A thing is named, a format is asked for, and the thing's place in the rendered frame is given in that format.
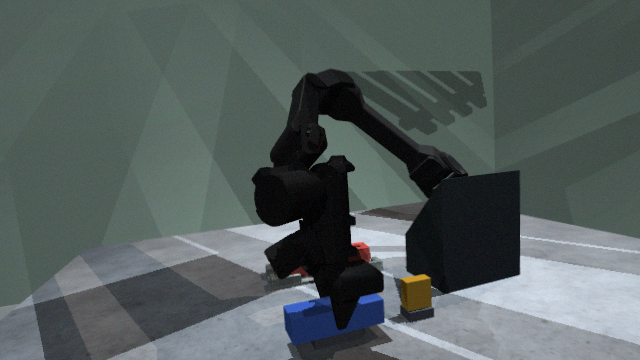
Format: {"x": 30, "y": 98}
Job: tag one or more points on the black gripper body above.
{"x": 342, "y": 279}

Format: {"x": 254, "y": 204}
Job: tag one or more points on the dark grey square frame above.
{"x": 417, "y": 315}

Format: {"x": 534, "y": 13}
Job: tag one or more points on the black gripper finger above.
{"x": 342, "y": 310}
{"x": 317, "y": 274}

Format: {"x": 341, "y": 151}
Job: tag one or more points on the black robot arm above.
{"x": 291, "y": 191}

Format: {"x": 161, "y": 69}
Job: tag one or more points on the blue rectangular block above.
{"x": 313, "y": 319}

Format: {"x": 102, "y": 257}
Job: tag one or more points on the yellow block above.
{"x": 416, "y": 292}

